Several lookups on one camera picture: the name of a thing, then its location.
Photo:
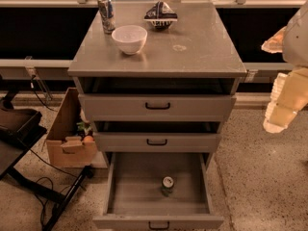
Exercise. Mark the bottom grey drawer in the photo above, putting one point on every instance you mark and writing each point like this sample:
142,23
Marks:
134,199

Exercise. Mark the green soda can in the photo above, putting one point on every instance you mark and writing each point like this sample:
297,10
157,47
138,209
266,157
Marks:
167,185

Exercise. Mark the black stand with tray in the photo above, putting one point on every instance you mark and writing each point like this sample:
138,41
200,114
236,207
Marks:
19,132

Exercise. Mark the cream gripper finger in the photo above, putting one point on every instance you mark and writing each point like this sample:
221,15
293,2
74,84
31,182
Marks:
277,117
275,43

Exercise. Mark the top grey drawer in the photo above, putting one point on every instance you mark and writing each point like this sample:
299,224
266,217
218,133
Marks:
120,107

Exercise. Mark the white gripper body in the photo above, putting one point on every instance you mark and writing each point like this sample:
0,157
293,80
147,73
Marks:
296,42

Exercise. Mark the blue silver soda can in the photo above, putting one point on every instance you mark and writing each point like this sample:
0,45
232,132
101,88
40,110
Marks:
106,11

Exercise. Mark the cardboard box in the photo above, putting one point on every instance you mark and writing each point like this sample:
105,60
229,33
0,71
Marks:
62,151

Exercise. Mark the grey drawer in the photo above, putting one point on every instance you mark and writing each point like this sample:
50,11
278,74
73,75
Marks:
120,107
134,199
157,142

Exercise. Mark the grey drawer cabinet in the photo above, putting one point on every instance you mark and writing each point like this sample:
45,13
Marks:
194,56

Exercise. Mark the grey wall rail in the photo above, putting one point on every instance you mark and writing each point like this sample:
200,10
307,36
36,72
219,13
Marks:
15,69

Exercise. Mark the white bowl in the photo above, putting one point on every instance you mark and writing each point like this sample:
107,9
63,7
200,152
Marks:
130,39

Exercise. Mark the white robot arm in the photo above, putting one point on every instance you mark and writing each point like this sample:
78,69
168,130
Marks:
295,42

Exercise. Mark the orange fruit in box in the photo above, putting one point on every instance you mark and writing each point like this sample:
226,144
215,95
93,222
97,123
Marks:
88,139

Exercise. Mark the middle grey drawer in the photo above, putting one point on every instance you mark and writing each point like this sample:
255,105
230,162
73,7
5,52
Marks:
157,142

